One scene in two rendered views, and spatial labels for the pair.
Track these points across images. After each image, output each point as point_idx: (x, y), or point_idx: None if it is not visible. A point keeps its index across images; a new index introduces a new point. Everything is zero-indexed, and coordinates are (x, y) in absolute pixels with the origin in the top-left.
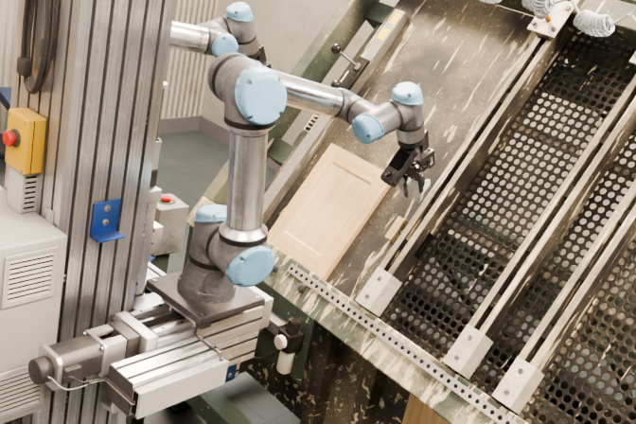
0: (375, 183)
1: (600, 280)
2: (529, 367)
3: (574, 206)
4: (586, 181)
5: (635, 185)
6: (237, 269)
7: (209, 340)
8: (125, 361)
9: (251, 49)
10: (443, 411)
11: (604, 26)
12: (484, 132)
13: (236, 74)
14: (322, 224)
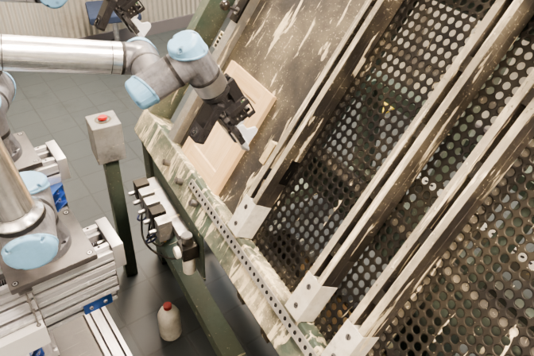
0: (258, 102)
1: (443, 243)
2: (356, 335)
3: (423, 148)
4: (438, 120)
5: (493, 129)
6: (5, 260)
7: (50, 292)
8: None
9: None
10: (283, 354)
11: None
12: (344, 54)
13: None
14: (218, 141)
